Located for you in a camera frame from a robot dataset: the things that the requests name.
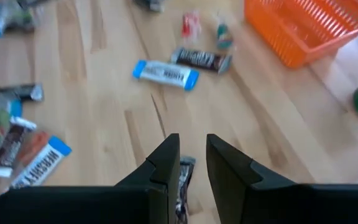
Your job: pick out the green gummy candy pack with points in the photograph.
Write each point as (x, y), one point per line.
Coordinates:
(0, 124)

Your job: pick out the small red candy pack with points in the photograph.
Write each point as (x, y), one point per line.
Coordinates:
(190, 26)

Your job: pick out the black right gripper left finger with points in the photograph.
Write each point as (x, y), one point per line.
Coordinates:
(154, 186)

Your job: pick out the orange slotted plastic basket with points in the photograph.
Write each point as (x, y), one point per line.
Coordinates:
(291, 28)

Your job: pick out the small teal candy pack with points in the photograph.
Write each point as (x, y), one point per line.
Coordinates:
(224, 35)

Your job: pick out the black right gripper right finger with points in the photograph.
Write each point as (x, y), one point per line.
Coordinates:
(244, 193)

